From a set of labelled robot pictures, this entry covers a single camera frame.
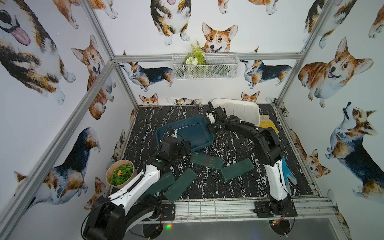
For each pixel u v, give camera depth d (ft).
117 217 1.27
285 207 2.25
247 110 3.72
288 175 2.75
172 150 2.07
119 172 2.46
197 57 2.69
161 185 2.73
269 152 1.85
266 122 3.61
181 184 2.70
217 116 2.63
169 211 2.41
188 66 2.82
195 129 3.50
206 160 2.97
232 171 2.83
